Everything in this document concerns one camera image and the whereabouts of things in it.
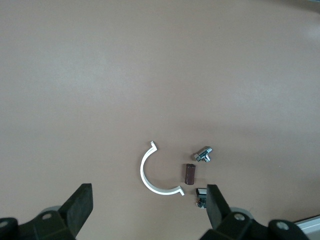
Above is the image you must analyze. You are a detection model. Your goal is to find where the white half-ring pipe clamp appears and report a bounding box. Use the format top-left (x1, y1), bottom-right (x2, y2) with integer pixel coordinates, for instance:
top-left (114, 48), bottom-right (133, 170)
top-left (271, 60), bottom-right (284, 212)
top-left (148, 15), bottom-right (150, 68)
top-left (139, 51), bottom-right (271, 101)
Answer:
top-left (139, 141), bottom-right (186, 197)

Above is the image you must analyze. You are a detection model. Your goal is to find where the brown short cylinder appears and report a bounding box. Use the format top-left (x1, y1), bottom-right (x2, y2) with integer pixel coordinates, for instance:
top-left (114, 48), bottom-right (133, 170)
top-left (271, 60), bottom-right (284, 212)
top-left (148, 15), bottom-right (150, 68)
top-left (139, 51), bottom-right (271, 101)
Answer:
top-left (183, 162), bottom-right (197, 186)

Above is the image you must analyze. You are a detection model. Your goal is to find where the chrome tee fitting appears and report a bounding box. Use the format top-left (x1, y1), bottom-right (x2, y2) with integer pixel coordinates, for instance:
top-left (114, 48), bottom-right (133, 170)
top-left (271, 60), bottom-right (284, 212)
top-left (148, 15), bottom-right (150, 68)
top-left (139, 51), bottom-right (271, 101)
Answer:
top-left (193, 145), bottom-right (214, 163)

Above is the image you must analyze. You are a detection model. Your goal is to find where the aluminium table edge rail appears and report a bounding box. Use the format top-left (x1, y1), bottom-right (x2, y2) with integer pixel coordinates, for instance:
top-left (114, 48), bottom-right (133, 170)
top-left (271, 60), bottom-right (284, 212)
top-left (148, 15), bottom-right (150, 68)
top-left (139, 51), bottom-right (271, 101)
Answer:
top-left (294, 216), bottom-right (320, 240)

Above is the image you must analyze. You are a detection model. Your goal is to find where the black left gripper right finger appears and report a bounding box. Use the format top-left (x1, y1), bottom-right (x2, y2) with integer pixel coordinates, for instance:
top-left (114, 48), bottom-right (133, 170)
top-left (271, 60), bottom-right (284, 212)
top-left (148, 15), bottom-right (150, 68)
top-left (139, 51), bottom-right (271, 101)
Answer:
top-left (199, 184), bottom-right (310, 240)

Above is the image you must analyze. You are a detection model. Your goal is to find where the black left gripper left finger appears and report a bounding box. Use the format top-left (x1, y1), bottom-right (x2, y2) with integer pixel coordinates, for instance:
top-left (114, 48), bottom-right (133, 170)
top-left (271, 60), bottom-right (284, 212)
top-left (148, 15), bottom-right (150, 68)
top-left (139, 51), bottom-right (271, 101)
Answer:
top-left (0, 183), bottom-right (95, 240)

